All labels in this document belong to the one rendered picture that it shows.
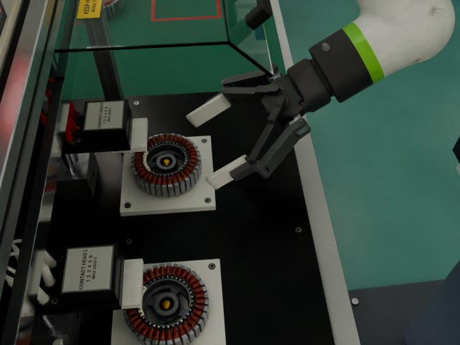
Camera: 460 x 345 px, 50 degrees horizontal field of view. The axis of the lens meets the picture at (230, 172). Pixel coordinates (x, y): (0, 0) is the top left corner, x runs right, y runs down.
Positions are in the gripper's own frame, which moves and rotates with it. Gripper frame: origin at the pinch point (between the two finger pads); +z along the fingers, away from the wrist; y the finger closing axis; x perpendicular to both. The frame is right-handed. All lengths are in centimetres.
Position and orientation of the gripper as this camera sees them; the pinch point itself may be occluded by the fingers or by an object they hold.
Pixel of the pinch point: (205, 147)
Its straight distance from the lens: 77.7
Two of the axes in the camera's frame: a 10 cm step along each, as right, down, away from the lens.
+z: -8.4, 4.9, 2.3
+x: -4.8, -4.6, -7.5
